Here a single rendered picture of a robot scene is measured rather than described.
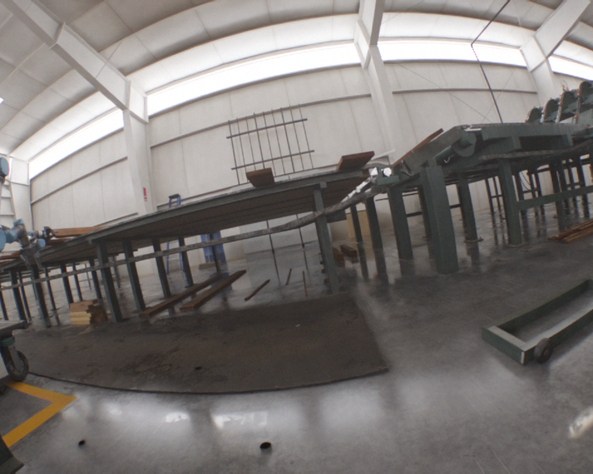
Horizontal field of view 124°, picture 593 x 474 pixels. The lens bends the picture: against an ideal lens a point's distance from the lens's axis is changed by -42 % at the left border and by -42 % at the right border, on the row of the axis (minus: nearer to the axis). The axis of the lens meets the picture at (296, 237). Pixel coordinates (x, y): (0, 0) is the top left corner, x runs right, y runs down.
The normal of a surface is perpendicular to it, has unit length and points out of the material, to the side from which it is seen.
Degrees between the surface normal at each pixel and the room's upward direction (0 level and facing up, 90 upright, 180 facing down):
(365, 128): 91
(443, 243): 90
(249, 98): 88
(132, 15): 175
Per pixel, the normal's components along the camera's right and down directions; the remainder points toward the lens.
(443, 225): -0.06, 0.04
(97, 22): 0.21, 0.97
